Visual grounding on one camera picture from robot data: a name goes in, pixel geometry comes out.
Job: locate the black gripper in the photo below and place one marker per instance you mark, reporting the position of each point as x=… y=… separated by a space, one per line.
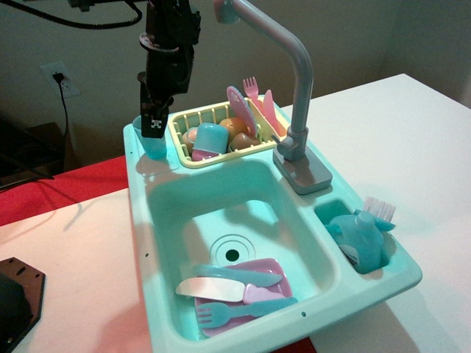
x=167 y=73

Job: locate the blue cup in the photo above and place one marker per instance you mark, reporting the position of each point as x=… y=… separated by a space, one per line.
x=211 y=138
x=155 y=148

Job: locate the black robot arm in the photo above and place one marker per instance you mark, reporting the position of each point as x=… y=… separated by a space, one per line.
x=172 y=31

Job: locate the pink cup in rack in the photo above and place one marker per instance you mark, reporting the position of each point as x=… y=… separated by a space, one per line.
x=200 y=155

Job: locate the blue cup in rack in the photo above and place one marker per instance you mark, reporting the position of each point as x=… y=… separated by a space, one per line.
x=211 y=138

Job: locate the teal toy sink unit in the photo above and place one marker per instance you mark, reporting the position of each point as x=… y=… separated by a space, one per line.
x=236 y=208

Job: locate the peach toy food piece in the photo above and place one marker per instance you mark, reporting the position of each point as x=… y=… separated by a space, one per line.
x=189 y=138

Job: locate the orange toy food ball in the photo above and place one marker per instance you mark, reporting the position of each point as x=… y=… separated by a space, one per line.
x=234 y=126

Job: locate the pink round plate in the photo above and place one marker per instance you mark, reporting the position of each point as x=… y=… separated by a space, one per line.
x=241 y=109

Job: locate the tan toy food ball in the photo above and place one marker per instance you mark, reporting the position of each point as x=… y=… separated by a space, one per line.
x=243 y=141

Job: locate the pink toy fork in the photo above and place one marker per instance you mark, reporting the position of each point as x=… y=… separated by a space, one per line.
x=251 y=89

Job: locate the pink toy knife in rack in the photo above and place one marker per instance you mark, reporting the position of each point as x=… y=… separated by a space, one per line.
x=269 y=111

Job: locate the grey toy faucet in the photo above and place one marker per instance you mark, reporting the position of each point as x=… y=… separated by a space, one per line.
x=303 y=170

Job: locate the red cloth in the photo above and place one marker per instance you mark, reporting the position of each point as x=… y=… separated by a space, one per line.
x=72 y=187

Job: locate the white and pink knife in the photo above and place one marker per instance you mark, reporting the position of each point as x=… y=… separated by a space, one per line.
x=225 y=290

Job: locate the blue toy knife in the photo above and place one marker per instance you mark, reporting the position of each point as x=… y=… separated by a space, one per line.
x=259 y=279

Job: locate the blue toy fork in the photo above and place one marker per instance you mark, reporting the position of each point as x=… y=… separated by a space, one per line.
x=216 y=314

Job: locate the blue soap bottle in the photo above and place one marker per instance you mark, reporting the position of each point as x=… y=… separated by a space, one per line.
x=359 y=240

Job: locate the white wall outlet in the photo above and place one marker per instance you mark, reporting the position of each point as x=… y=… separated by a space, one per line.
x=58 y=76

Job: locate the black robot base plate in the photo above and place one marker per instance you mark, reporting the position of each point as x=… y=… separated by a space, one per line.
x=22 y=290

